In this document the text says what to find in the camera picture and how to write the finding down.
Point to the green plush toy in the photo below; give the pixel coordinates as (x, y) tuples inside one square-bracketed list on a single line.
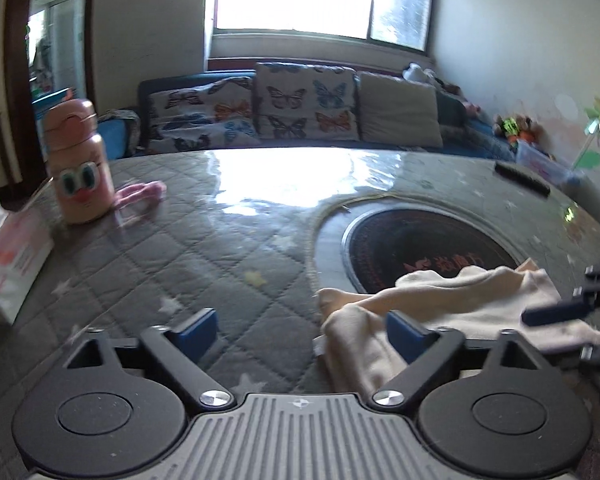
[(507, 126)]

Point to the cream sweatshirt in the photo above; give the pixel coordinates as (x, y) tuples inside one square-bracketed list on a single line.
[(360, 340)]

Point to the grey quilted star tablecloth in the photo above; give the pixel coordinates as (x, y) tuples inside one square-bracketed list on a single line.
[(205, 240)]

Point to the pink plush toy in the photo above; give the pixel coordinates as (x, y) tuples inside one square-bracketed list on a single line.
[(472, 108)]

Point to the plain grey cushion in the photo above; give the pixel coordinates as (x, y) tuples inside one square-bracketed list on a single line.
[(397, 110)]

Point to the white plush toy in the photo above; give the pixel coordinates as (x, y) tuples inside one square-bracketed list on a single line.
[(417, 72)]

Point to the white tissue box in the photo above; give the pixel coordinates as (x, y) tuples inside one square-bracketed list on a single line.
[(15, 255)]

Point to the pink cartoon face bottle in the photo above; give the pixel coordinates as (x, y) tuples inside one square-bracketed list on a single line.
[(80, 170)]

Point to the blue box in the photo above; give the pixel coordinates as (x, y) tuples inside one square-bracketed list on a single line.
[(50, 100)]

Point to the clear plastic storage box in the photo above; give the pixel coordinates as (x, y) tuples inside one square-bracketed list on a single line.
[(545, 162)]

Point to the black round induction cooktop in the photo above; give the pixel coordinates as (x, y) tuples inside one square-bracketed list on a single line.
[(430, 240)]

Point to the brown plush toy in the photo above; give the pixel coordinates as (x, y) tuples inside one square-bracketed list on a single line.
[(526, 124)]

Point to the dark wooden door frame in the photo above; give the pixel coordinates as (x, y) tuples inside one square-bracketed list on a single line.
[(17, 60)]

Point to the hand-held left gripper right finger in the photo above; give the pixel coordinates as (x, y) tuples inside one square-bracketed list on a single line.
[(405, 334)]

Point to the black remote control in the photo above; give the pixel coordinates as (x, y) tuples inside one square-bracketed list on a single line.
[(522, 179)]

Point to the dark blue sofa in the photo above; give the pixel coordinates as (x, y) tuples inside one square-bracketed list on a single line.
[(472, 132)]

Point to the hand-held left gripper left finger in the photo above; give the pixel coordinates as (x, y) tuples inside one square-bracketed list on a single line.
[(200, 331)]

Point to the butterfly print cushion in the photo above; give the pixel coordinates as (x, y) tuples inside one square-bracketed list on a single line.
[(200, 115), (305, 102)]

